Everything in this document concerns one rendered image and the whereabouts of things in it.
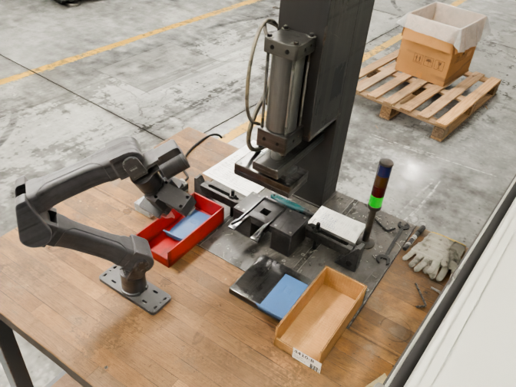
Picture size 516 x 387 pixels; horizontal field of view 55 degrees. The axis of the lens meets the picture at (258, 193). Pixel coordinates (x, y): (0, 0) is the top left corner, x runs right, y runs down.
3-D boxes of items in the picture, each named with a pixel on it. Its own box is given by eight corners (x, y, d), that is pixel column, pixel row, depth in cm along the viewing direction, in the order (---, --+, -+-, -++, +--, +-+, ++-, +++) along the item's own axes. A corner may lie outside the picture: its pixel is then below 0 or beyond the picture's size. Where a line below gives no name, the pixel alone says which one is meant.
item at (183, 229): (163, 237, 146) (163, 229, 144) (194, 210, 157) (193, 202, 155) (183, 246, 143) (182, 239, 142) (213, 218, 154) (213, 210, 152)
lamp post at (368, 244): (351, 243, 150) (372, 161, 132) (359, 233, 154) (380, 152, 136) (369, 252, 148) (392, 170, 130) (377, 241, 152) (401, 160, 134)
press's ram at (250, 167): (231, 183, 141) (235, 87, 122) (279, 145, 158) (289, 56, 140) (285, 209, 133) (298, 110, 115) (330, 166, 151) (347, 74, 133)
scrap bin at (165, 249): (137, 249, 142) (135, 233, 138) (193, 206, 159) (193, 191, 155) (169, 268, 137) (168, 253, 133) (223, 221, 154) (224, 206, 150)
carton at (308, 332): (272, 347, 120) (276, 326, 116) (322, 285, 137) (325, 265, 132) (319, 375, 115) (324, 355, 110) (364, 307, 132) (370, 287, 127)
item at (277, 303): (254, 311, 125) (255, 303, 123) (285, 274, 136) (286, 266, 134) (279, 324, 122) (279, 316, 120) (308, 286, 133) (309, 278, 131)
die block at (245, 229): (232, 228, 152) (233, 210, 147) (251, 212, 159) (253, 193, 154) (288, 257, 144) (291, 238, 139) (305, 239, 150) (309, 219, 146)
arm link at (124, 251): (153, 241, 127) (27, 198, 107) (159, 259, 122) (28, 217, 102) (140, 258, 129) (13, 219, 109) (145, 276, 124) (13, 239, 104)
